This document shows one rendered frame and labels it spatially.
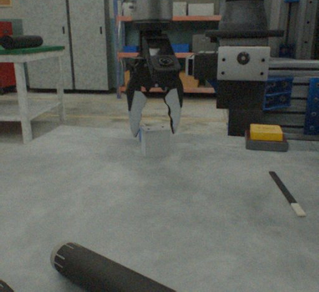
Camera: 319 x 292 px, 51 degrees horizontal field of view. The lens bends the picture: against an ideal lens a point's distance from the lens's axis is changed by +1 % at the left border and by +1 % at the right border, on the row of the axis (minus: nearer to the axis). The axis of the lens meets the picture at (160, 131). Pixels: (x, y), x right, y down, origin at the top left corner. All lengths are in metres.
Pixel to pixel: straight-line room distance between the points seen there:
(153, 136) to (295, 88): 0.60
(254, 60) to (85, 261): 0.75
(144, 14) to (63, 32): 5.48
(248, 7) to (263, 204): 0.72
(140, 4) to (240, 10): 0.53
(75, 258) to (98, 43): 5.62
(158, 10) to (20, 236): 0.41
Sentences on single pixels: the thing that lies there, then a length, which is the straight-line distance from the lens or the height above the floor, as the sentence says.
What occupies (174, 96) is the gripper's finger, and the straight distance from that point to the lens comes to 0.63.
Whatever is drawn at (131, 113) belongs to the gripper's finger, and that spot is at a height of 0.88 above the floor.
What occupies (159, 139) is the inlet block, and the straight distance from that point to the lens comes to 0.62.
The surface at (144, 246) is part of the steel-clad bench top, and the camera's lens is 0.39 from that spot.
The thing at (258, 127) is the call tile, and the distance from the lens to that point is 0.73.
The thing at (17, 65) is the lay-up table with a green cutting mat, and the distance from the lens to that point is 3.29.
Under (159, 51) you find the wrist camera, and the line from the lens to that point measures 0.57.
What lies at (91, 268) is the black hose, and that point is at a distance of 0.30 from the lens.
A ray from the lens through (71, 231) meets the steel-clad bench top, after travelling 0.42.
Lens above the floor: 1.02
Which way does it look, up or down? 16 degrees down
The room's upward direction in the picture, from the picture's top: straight up
